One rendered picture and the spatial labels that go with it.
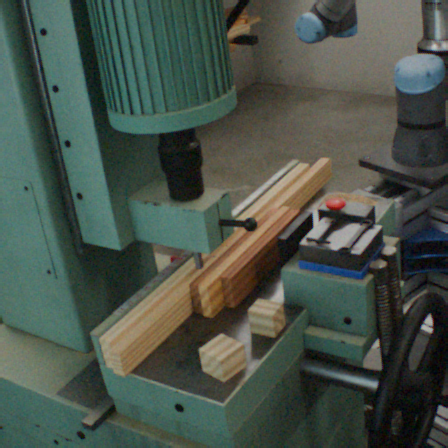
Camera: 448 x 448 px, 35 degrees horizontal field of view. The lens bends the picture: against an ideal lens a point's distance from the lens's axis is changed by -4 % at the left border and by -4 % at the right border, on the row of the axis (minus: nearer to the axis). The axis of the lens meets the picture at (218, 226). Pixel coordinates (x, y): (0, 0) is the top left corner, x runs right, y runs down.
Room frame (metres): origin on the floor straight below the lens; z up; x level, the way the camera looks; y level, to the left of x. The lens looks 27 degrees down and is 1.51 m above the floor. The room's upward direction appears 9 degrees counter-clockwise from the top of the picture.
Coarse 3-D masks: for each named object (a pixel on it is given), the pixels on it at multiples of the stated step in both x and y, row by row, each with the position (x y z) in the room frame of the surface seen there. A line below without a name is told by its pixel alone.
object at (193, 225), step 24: (144, 192) 0.99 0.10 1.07; (168, 192) 0.98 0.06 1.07; (216, 192) 0.95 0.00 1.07; (144, 216) 0.96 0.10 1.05; (168, 216) 0.94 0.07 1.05; (192, 216) 0.91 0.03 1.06; (216, 216) 0.92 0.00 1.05; (144, 240) 0.97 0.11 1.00; (168, 240) 0.94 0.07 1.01; (192, 240) 0.92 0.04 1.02; (216, 240) 0.92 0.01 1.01
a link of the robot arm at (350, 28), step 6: (354, 6) 1.79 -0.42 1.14; (348, 12) 1.77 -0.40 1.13; (354, 12) 1.79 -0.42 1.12; (342, 18) 1.74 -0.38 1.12; (348, 18) 1.76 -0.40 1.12; (354, 18) 1.79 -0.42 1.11; (342, 24) 1.74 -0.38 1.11; (348, 24) 1.77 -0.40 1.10; (354, 24) 1.79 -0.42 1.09; (342, 30) 1.77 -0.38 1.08; (348, 30) 1.78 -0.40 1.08; (354, 30) 1.79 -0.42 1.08; (336, 36) 1.79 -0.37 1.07; (342, 36) 1.78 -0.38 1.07; (348, 36) 1.78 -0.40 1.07
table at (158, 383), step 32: (320, 192) 1.25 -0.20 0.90; (384, 224) 1.13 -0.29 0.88; (256, 288) 0.95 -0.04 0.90; (192, 320) 0.90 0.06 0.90; (224, 320) 0.88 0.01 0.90; (288, 320) 0.86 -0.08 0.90; (160, 352) 0.83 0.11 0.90; (192, 352) 0.82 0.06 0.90; (256, 352) 0.79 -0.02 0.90; (288, 352) 0.83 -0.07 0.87; (352, 352) 0.82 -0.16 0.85; (128, 384) 0.79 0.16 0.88; (160, 384) 0.76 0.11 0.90; (192, 384) 0.75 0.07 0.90; (224, 384) 0.74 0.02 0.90; (256, 384) 0.76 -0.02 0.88; (192, 416) 0.73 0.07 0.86; (224, 416) 0.70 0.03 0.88
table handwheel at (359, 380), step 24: (408, 312) 0.75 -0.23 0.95; (432, 312) 0.82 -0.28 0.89; (408, 336) 0.71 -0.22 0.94; (432, 336) 0.83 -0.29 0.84; (312, 360) 0.85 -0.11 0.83; (432, 360) 0.86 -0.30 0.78; (336, 384) 0.81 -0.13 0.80; (360, 384) 0.79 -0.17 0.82; (384, 384) 0.67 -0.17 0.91; (408, 384) 0.73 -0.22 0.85; (432, 384) 0.75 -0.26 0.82; (384, 408) 0.66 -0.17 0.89; (408, 408) 0.73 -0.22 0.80; (432, 408) 0.81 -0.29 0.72; (384, 432) 0.64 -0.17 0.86; (408, 432) 0.74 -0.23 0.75
